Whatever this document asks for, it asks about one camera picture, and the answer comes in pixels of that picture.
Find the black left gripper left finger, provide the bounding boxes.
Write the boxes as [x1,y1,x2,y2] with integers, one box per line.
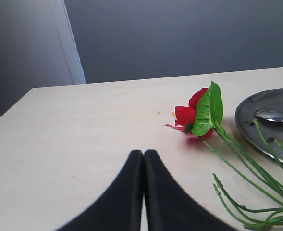
[58,150,144,231]

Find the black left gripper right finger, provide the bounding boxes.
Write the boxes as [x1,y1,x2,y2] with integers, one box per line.
[144,150,235,231]

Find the red artificial flower with stems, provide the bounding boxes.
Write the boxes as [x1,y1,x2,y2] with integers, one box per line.
[168,82,283,231]

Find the stainless steel spoon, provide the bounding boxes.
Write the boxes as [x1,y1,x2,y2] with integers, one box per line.
[254,110,283,123]

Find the round stainless steel plate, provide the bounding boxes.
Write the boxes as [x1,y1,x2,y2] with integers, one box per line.
[235,88,283,163]

